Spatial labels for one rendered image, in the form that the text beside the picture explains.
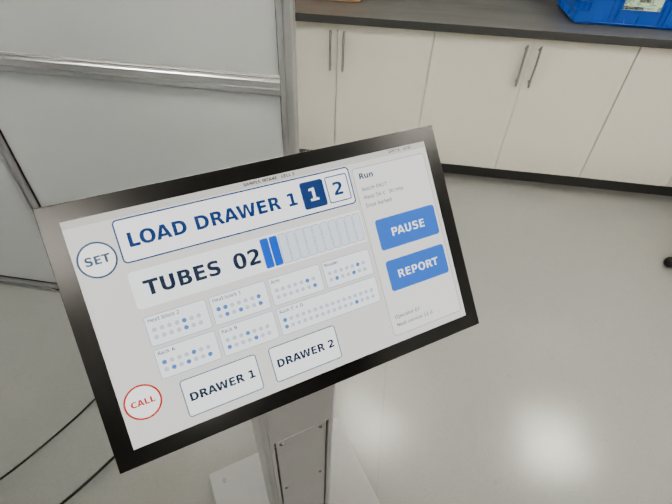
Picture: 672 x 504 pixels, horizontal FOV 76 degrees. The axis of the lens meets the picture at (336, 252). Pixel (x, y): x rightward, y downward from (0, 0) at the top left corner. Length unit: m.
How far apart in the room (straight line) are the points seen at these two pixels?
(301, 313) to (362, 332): 0.09
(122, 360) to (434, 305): 0.42
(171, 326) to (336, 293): 0.21
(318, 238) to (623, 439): 1.56
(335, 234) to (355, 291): 0.08
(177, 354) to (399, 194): 0.36
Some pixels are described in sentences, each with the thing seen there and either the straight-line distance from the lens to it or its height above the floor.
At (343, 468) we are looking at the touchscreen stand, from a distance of 1.55.
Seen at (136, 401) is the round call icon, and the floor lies 1.02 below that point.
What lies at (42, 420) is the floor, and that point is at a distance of 1.92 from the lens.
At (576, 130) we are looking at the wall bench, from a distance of 2.87.
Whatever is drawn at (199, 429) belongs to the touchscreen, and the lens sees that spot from 0.58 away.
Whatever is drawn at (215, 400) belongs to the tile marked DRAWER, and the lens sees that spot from 0.57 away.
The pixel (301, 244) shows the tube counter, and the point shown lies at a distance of 0.57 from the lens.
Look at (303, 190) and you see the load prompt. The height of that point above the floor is 1.16.
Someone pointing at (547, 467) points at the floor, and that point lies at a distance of 1.76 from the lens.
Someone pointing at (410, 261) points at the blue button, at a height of 1.06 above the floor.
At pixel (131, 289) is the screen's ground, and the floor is 1.11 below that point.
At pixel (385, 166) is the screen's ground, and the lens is 0.62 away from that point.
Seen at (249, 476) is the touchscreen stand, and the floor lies 0.04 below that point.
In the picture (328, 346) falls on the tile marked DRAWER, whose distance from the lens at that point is 0.59.
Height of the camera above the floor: 1.48
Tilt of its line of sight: 42 degrees down
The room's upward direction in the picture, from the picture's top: 2 degrees clockwise
